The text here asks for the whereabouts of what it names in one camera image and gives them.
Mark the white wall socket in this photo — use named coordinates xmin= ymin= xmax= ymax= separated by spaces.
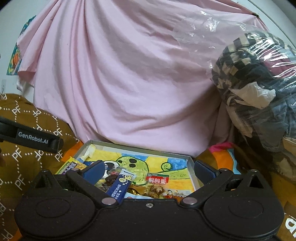
xmin=1 ymin=79 xmax=6 ymax=94

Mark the colourful cartoon monkey blanket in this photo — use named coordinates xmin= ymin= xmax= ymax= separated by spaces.
xmin=14 ymin=141 xmax=296 ymax=241

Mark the wooden bed frame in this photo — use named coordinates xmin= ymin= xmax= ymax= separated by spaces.
xmin=270 ymin=172 xmax=296 ymax=207

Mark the pink bed sheet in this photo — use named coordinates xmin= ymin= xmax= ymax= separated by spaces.
xmin=17 ymin=1 xmax=265 ymax=156

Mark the clear bag of clothes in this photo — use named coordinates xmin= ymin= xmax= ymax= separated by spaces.
xmin=173 ymin=11 xmax=295 ymax=182

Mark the small dark jerky packet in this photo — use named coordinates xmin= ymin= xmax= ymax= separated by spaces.
xmin=102 ymin=167 xmax=122 ymax=190

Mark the red snack packet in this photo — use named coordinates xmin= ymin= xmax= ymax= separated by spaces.
xmin=163 ymin=189 xmax=191 ymax=201

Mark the gold foil snack packet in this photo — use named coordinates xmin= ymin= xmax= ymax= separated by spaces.
xmin=126 ymin=188 xmax=141 ymax=196

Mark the colourful wall poster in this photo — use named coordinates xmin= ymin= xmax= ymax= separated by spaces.
xmin=6 ymin=16 xmax=36 ymax=76

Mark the grey tray with drawing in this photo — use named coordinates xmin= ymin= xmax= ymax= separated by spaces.
xmin=74 ymin=141 xmax=202 ymax=198

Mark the yellow green snack packet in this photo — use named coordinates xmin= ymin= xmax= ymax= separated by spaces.
xmin=56 ymin=157 xmax=87 ymax=175

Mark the brown PF patterned pillow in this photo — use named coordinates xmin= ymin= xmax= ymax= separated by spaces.
xmin=1 ymin=94 xmax=83 ymax=240

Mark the quail egg packet red label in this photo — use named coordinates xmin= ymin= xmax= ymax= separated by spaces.
xmin=143 ymin=173 xmax=170 ymax=199

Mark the blue white tube packet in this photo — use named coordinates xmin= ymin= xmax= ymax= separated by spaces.
xmin=106 ymin=169 xmax=137 ymax=203

